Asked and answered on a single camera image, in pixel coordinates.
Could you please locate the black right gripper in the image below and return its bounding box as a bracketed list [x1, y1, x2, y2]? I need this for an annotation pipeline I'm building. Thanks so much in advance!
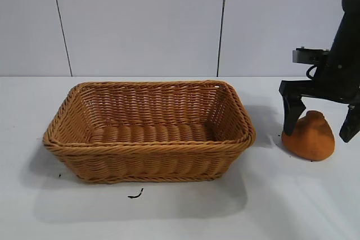
[278, 51, 360, 143]

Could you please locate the orange knobbed toy fruit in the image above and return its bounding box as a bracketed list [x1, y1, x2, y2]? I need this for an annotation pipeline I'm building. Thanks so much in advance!
[281, 110, 336, 162]

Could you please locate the tan woven wicker basket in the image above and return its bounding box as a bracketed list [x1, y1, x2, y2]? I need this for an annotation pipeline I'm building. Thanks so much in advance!
[42, 80, 257, 184]

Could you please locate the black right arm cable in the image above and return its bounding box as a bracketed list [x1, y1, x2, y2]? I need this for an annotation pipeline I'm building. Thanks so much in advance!
[305, 64, 320, 80]

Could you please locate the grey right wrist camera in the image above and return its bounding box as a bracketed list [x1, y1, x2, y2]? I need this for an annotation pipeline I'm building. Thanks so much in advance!
[291, 46, 331, 65]

